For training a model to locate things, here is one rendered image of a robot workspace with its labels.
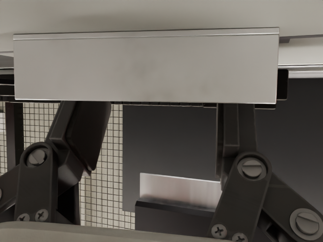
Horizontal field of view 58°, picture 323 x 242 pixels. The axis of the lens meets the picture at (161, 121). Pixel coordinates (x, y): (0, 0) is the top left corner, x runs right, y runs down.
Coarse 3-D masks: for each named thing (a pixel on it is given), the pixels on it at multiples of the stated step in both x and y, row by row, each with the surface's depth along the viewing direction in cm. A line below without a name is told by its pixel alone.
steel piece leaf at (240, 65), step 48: (48, 48) 10; (96, 48) 9; (144, 48) 9; (192, 48) 9; (240, 48) 9; (48, 96) 10; (96, 96) 9; (144, 96) 9; (192, 96) 9; (240, 96) 9
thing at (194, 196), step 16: (144, 176) 23; (160, 176) 22; (144, 192) 23; (160, 192) 22; (176, 192) 22; (192, 192) 21; (208, 192) 21; (144, 208) 22; (160, 208) 21; (176, 208) 21; (192, 208) 21; (208, 208) 21; (144, 224) 22; (160, 224) 21; (176, 224) 21; (192, 224) 21; (208, 224) 20; (256, 240) 19
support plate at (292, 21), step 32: (0, 0) 6; (32, 0) 6; (64, 0) 6; (96, 0) 6; (128, 0) 6; (160, 0) 6; (192, 0) 6; (224, 0) 6; (256, 0) 6; (288, 0) 6; (320, 0) 6; (0, 32) 10; (32, 32) 10; (64, 32) 9; (288, 32) 9; (320, 32) 9
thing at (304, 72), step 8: (0, 56) 57; (8, 56) 57; (0, 64) 58; (8, 64) 57; (0, 72) 58; (8, 72) 58; (296, 72) 40; (304, 72) 40; (312, 72) 39; (320, 72) 39
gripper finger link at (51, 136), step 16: (64, 112) 11; (80, 112) 12; (96, 112) 13; (64, 128) 11; (80, 128) 12; (96, 128) 13; (64, 144) 11; (80, 144) 12; (96, 144) 13; (64, 160) 11; (80, 160) 12; (96, 160) 13; (0, 176) 11; (16, 176) 11; (64, 176) 11; (80, 176) 12; (0, 192) 10; (0, 208) 10
